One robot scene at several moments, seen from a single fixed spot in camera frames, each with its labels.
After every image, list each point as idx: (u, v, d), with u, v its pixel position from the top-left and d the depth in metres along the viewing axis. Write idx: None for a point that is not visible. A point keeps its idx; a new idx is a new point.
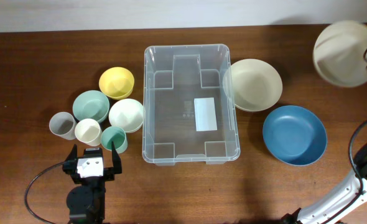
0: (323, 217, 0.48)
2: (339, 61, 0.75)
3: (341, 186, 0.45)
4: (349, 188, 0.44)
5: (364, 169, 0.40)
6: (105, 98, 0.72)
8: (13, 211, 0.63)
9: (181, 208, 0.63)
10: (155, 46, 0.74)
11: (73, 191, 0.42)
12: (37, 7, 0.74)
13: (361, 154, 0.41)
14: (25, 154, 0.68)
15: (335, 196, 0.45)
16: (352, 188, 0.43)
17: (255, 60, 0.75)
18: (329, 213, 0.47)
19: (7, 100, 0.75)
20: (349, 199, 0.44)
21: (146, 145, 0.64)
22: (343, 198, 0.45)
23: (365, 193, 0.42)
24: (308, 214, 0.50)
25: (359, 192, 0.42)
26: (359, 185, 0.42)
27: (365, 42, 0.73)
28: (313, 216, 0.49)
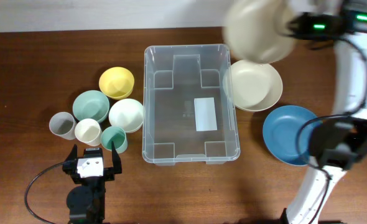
0: (311, 211, 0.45)
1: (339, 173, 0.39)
2: None
3: (310, 177, 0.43)
4: (319, 178, 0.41)
5: (321, 161, 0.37)
6: (105, 98, 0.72)
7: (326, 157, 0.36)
8: (13, 211, 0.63)
9: (181, 208, 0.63)
10: (155, 46, 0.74)
11: (73, 191, 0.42)
12: (37, 6, 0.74)
13: (313, 147, 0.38)
14: (25, 155, 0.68)
15: (310, 190, 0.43)
16: (320, 177, 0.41)
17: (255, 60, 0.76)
18: (313, 205, 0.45)
19: (7, 100, 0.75)
20: (323, 186, 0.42)
21: (146, 145, 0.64)
22: (318, 188, 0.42)
23: (333, 175, 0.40)
24: (298, 213, 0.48)
25: (329, 178, 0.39)
26: (326, 172, 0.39)
27: None
28: (302, 214, 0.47)
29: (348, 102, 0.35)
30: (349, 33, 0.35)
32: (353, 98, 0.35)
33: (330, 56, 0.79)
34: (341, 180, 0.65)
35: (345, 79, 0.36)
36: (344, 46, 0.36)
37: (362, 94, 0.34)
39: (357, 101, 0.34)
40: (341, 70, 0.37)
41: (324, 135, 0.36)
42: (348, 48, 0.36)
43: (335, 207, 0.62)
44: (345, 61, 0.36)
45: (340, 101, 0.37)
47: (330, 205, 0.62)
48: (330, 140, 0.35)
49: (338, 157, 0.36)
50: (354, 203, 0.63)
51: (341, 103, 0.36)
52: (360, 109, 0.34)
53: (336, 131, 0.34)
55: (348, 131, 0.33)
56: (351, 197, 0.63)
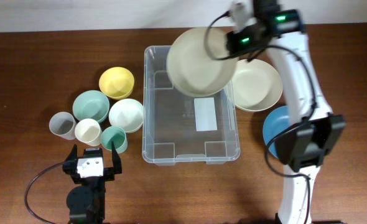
0: (302, 211, 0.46)
1: (315, 171, 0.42)
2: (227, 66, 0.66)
3: (291, 182, 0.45)
4: (298, 181, 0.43)
5: (295, 167, 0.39)
6: (105, 98, 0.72)
7: (298, 161, 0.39)
8: (13, 211, 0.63)
9: (181, 208, 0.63)
10: (155, 46, 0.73)
11: (73, 191, 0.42)
12: (37, 7, 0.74)
13: (284, 157, 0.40)
14: (25, 155, 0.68)
15: (294, 193, 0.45)
16: (300, 180, 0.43)
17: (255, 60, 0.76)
18: (301, 205, 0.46)
19: (7, 100, 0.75)
20: (305, 186, 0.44)
21: (146, 145, 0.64)
22: (301, 190, 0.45)
23: (310, 175, 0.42)
24: (291, 216, 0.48)
25: (308, 178, 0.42)
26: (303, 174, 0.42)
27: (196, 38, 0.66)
28: (295, 216, 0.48)
29: (300, 106, 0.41)
30: (280, 38, 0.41)
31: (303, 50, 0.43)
32: (303, 101, 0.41)
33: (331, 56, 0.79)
34: (341, 180, 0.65)
35: (291, 86, 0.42)
36: (283, 55, 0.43)
37: (309, 96, 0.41)
39: (308, 103, 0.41)
40: (286, 78, 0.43)
41: (290, 145, 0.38)
42: (286, 56, 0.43)
43: (335, 207, 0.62)
44: (285, 71, 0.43)
45: (293, 105, 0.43)
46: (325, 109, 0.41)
47: (330, 205, 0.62)
48: (297, 148, 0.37)
49: (308, 156, 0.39)
50: (354, 203, 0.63)
51: (295, 108, 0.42)
52: (314, 109, 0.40)
53: (299, 140, 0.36)
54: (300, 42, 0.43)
55: (309, 135, 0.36)
56: (351, 197, 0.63)
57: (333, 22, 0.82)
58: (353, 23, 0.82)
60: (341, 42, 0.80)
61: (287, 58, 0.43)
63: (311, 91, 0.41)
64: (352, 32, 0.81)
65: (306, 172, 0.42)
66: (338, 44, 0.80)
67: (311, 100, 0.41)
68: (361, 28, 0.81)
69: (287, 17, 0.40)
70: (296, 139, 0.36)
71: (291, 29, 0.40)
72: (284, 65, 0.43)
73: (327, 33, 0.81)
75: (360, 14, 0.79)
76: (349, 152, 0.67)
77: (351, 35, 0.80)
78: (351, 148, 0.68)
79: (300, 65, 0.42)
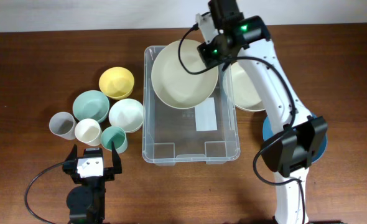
0: (299, 212, 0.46)
1: (305, 173, 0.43)
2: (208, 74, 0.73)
3: (282, 186, 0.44)
4: (290, 185, 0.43)
5: (285, 173, 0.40)
6: (105, 98, 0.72)
7: (287, 167, 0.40)
8: (13, 211, 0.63)
9: (181, 208, 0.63)
10: (155, 46, 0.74)
11: (72, 191, 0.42)
12: (37, 7, 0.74)
13: (273, 164, 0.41)
14: (25, 155, 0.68)
15: (288, 196, 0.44)
16: (292, 184, 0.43)
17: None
18: (297, 206, 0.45)
19: (7, 100, 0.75)
20: (297, 188, 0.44)
21: (146, 145, 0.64)
22: (295, 192, 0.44)
23: (301, 177, 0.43)
24: (288, 218, 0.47)
25: (300, 181, 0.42)
26: (295, 178, 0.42)
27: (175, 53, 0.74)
28: (292, 218, 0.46)
29: (279, 114, 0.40)
30: (247, 48, 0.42)
31: (273, 56, 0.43)
32: (281, 108, 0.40)
33: (330, 55, 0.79)
34: (341, 180, 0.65)
35: (267, 95, 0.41)
36: (254, 64, 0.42)
37: (287, 102, 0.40)
39: (287, 110, 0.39)
40: (260, 88, 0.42)
41: (276, 154, 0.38)
42: (256, 65, 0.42)
43: (335, 207, 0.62)
44: (259, 79, 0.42)
45: (272, 114, 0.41)
46: (304, 112, 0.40)
47: (330, 205, 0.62)
48: (284, 156, 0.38)
49: (295, 160, 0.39)
50: (354, 203, 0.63)
51: (274, 116, 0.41)
52: (294, 116, 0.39)
53: (285, 149, 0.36)
54: (268, 48, 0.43)
55: (293, 143, 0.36)
56: (351, 197, 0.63)
57: (333, 21, 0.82)
58: (353, 23, 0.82)
60: (341, 42, 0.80)
61: (259, 67, 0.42)
63: (288, 98, 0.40)
64: (351, 32, 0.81)
65: (297, 175, 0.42)
66: (338, 44, 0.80)
67: (290, 106, 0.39)
68: (361, 28, 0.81)
69: (249, 27, 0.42)
70: (282, 148, 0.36)
71: (256, 37, 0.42)
72: (256, 74, 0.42)
73: (326, 33, 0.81)
75: (359, 14, 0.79)
76: (349, 152, 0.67)
77: (351, 35, 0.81)
78: (351, 148, 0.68)
79: (272, 71, 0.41)
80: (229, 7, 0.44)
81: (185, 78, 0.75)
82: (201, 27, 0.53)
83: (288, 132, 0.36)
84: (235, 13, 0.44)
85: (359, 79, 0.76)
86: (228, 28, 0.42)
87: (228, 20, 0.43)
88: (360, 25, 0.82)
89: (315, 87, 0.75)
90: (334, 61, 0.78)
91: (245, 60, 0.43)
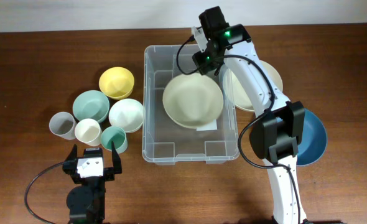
0: (293, 205, 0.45)
1: (293, 161, 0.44)
2: (216, 102, 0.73)
3: (274, 177, 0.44)
4: (280, 173, 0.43)
5: (273, 158, 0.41)
6: (105, 98, 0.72)
7: (273, 152, 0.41)
8: (13, 211, 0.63)
9: (181, 208, 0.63)
10: (155, 46, 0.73)
11: (72, 191, 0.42)
12: (37, 6, 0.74)
13: (259, 150, 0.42)
14: (25, 154, 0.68)
15: (281, 188, 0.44)
16: (282, 172, 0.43)
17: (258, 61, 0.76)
18: (292, 199, 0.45)
19: (7, 100, 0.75)
20: (288, 178, 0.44)
21: (146, 145, 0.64)
22: (287, 184, 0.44)
23: (290, 165, 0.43)
24: (284, 213, 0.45)
25: (289, 168, 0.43)
26: (283, 166, 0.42)
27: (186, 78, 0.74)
28: (288, 213, 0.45)
29: (260, 101, 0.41)
30: (230, 48, 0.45)
31: (254, 53, 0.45)
32: (263, 96, 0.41)
33: (330, 55, 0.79)
34: (341, 180, 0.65)
35: (249, 88, 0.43)
36: (236, 61, 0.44)
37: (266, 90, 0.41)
39: (267, 96, 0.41)
40: (243, 81, 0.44)
41: (260, 138, 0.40)
42: (239, 62, 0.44)
43: (335, 207, 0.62)
44: (241, 72, 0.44)
45: (255, 104, 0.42)
46: (284, 99, 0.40)
47: (330, 205, 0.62)
48: (267, 139, 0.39)
49: (280, 144, 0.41)
50: (354, 203, 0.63)
51: (255, 104, 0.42)
52: (273, 102, 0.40)
53: (267, 131, 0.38)
54: (249, 47, 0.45)
55: (274, 126, 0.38)
56: (351, 197, 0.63)
57: (333, 21, 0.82)
58: (353, 23, 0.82)
60: (341, 42, 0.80)
61: (241, 65, 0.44)
63: (267, 86, 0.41)
64: (352, 32, 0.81)
65: (285, 163, 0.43)
66: (338, 43, 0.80)
67: (269, 93, 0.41)
68: (361, 28, 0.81)
69: (232, 32, 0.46)
70: (263, 130, 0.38)
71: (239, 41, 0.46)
72: (239, 70, 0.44)
73: (327, 33, 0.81)
75: (359, 14, 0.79)
76: (349, 152, 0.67)
77: (351, 35, 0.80)
78: (351, 148, 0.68)
79: (253, 66, 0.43)
80: (216, 17, 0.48)
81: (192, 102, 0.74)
82: (196, 38, 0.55)
83: (268, 115, 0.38)
84: (221, 22, 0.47)
85: (360, 79, 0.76)
86: (214, 35, 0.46)
87: (214, 28, 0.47)
88: (360, 25, 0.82)
89: (315, 87, 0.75)
90: (334, 61, 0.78)
91: (229, 60, 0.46)
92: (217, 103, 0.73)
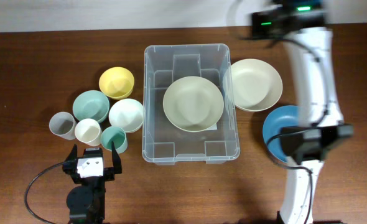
0: (304, 208, 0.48)
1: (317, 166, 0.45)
2: (216, 106, 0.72)
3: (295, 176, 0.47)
4: (301, 175, 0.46)
5: (298, 160, 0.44)
6: (105, 98, 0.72)
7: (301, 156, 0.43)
8: (13, 211, 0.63)
9: (181, 208, 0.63)
10: (155, 46, 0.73)
11: (72, 191, 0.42)
12: (37, 6, 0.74)
13: (288, 150, 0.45)
14: (25, 155, 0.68)
15: (297, 190, 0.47)
16: (302, 174, 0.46)
17: (255, 60, 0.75)
18: (303, 202, 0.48)
19: (7, 100, 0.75)
20: (308, 182, 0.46)
21: (146, 145, 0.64)
22: (304, 186, 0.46)
23: (313, 170, 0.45)
24: (291, 213, 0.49)
25: (311, 172, 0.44)
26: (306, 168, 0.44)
27: (187, 81, 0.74)
28: (296, 213, 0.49)
29: (311, 109, 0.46)
30: (300, 33, 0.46)
31: (324, 49, 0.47)
32: (314, 105, 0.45)
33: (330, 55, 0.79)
34: (341, 180, 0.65)
35: (306, 88, 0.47)
36: (302, 53, 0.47)
37: (323, 101, 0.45)
39: (320, 107, 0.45)
40: (302, 75, 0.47)
41: (295, 143, 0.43)
42: (304, 56, 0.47)
43: (335, 207, 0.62)
44: (301, 66, 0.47)
45: (305, 107, 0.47)
46: (335, 117, 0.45)
47: (330, 205, 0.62)
48: (301, 147, 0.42)
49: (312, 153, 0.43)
50: (354, 203, 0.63)
51: (305, 107, 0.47)
52: (325, 116, 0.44)
53: (305, 142, 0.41)
54: (323, 42, 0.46)
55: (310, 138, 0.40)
56: (351, 197, 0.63)
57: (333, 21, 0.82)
58: (351, 23, 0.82)
60: (341, 42, 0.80)
61: (306, 58, 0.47)
63: (323, 98, 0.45)
64: (351, 32, 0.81)
65: (308, 166, 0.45)
66: (337, 44, 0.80)
67: (325, 107, 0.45)
68: (359, 28, 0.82)
69: (313, 7, 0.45)
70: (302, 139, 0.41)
71: (320, 17, 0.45)
72: (301, 65, 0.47)
73: None
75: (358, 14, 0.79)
76: (348, 152, 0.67)
77: (350, 35, 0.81)
78: (351, 148, 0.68)
79: (319, 67, 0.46)
80: None
81: (192, 105, 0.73)
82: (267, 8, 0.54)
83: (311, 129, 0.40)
84: None
85: (359, 79, 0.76)
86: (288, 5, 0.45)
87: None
88: (358, 25, 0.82)
89: None
90: (334, 61, 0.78)
91: (295, 46, 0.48)
92: (216, 107, 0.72)
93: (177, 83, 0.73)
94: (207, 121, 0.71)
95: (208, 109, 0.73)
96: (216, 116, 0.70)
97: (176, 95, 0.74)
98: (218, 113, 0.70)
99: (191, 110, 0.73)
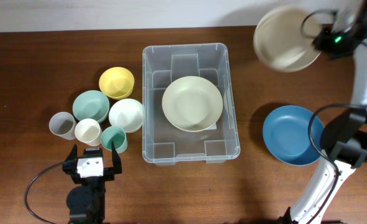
0: (315, 208, 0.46)
1: (348, 172, 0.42)
2: (214, 105, 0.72)
3: (320, 173, 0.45)
4: (328, 172, 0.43)
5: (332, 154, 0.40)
6: (104, 98, 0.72)
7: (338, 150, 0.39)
8: (14, 210, 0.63)
9: (181, 208, 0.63)
10: (153, 46, 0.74)
11: (72, 191, 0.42)
12: (37, 6, 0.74)
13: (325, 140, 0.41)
14: (25, 154, 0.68)
15: (318, 186, 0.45)
16: (329, 173, 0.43)
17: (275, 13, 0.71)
18: (318, 201, 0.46)
19: (7, 100, 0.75)
20: (331, 183, 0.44)
21: (146, 145, 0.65)
22: (326, 183, 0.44)
23: (342, 172, 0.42)
24: (300, 210, 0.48)
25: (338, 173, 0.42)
26: (334, 168, 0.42)
27: (185, 81, 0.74)
28: (305, 211, 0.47)
29: (361, 98, 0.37)
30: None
31: None
32: None
33: None
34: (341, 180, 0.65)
35: (362, 80, 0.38)
36: None
37: None
39: None
40: (359, 75, 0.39)
41: (336, 127, 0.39)
42: None
43: (335, 207, 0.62)
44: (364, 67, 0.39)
45: (355, 98, 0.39)
46: None
47: (330, 205, 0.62)
48: (342, 132, 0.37)
49: (349, 152, 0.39)
50: (354, 203, 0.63)
51: (356, 97, 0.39)
52: None
53: (348, 126, 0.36)
54: None
55: (357, 126, 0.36)
56: (351, 197, 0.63)
57: None
58: None
60: None
61: None
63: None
64: None
65: (339, 167, 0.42)
66: None
67: None
68: None
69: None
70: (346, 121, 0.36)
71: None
72: (364, 61, 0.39)
73: None
75: None
76: None
77: None
78: None
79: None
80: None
81: (192, 105, 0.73)
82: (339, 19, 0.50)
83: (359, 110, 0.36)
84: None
85: None
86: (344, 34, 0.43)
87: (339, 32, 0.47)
88: None
89: (315, 88, 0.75)
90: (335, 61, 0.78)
91: (363, 47, 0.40)
92: (216, 106, 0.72)
93: (175, 84, 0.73)
94: (206, 121, 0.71)
95: (208, 109, 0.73)
96: (216, 116, 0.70)
97: (175, 96, 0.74)
98: (217, 112, 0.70)
99: (191, 110, 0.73)
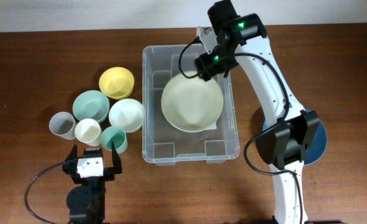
0: (297, 208, 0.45)
1: (300, 166, 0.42)
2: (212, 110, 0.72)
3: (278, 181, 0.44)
4: (286, 178, 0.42)
5: (280, 164, 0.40)
6: (105, 98, 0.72)
7: (281, 158, 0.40)
8: (14, 211, 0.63)
9: (181, 208, 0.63)
10: (153, 46, 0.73)
11: (72, 191, 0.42)
12: (37, 6, 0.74)
13: (267, 154, 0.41)
14: (25, 154, 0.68)
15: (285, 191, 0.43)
16: (288, 177, 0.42)
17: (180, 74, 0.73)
18: (295, 203, 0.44)
19: (7, 100, 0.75)
20: (294, 184, 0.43)
21: (146, 145, 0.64)
22: (291, 186, 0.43)
23: (296, 170, 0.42)
24: (286, 216, 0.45)
25: (295, 173, 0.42)
26: (290, 171, 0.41)
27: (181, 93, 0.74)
28: (291, 215, 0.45)
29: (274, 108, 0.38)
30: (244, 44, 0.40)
31: (269, 53, 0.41)
32: (275, 103, 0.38)
33: (331, 55, 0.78)
34: (341, 180, 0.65)
35: (262, 90, 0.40)
36: (250, 60, 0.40)
37: (280, 98, 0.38)
39: (281, 104, 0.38)
40: (257, 88, 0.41)
41: (270, 145, 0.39)
42: (252, 61, 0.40)
43: (335, 207, 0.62)
44: (255, 74, 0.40)
45: (267, 111, 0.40)
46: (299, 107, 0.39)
47: (330, 204, 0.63)
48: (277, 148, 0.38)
49: (288, 150, 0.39)
50: (354, 203, 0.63)
51: (267, 111, 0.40)
52: (288, 110, 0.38)
53: (280, 142, 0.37)
54: (264, 44, 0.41)
55: (287, 135, 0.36)
56: (351, 197, 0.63)
57: (333, 21, 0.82)
58: (352, 23, 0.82)
60: (341, 41, 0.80)
61: (254, 63, 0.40)
63: (283, 91, 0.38)
64: (351, 31, 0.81)
65: (292, 168, 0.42)
66: (338, 43, 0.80)
67: (284, 100, 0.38)
68: (359, 28, 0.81)
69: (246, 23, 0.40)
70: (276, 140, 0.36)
71: (253, 34, 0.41)
72: (250, 68, 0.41)
73: (326, 33, 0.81)
75: (359, 14, 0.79)
76: (349, 153, 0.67)
77: (351, 35, 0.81)
78: (351, 149, 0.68)
79: (268, 67, 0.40)
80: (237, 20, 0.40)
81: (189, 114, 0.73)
82: (203, 40, 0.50)
83: (281, 124, 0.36)
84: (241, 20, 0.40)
85: (359, 79, 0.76)
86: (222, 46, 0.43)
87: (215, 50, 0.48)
88: (359, 25, 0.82)
89: (315, 87, 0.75)
90: (334, 61, 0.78)
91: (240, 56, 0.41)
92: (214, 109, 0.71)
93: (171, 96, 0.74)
94: (205, 122, 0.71)
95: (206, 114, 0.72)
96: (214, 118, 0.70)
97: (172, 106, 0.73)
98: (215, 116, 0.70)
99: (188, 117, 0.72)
